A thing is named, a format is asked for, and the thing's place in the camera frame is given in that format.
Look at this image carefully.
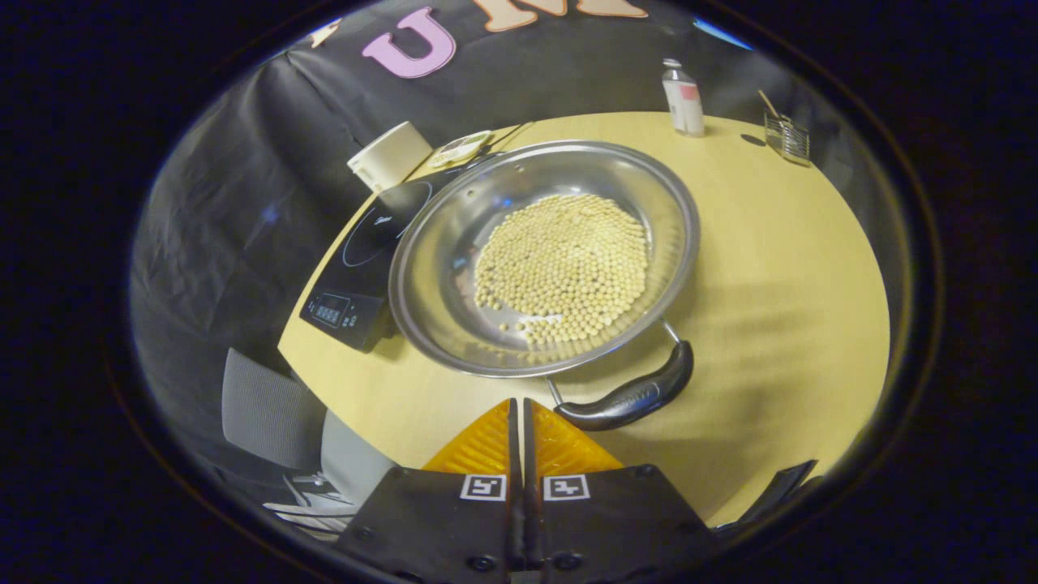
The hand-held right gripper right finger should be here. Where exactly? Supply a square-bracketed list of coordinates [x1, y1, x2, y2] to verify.
[523, 397, 723, 584]

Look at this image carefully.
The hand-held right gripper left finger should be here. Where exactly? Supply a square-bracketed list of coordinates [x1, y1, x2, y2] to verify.
[332, 397, 524, 584]

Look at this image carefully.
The steel pot with black handle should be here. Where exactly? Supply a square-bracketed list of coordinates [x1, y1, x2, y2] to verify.
[388, 140, 702, 432]

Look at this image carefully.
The black induction cooktop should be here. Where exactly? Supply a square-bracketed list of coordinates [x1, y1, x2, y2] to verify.
[298, 154, 487, 354]

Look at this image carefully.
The grey office chair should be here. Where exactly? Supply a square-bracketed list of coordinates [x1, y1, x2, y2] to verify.
[221, 347, 398, 538]

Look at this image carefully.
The heap of yellow soybeans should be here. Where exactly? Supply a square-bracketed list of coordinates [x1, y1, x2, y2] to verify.
[473, 193, 651, 346]

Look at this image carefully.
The white box-shaped appliance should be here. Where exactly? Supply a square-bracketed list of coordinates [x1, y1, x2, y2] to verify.
[347, 120, 435, 194]

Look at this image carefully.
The white divided dish of beans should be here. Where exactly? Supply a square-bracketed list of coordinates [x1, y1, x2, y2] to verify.
[427, 130, 494, 169]

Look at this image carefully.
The small clear glass cup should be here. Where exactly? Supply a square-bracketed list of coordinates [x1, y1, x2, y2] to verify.
[764, 112, 812, 167]

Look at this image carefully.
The white bottle with pink label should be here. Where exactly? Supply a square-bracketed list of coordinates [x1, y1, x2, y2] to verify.
[661, 58, 706, 137]

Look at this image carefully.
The black power cable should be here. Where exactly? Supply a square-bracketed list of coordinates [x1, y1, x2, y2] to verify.
[487, 122, 536, 155]

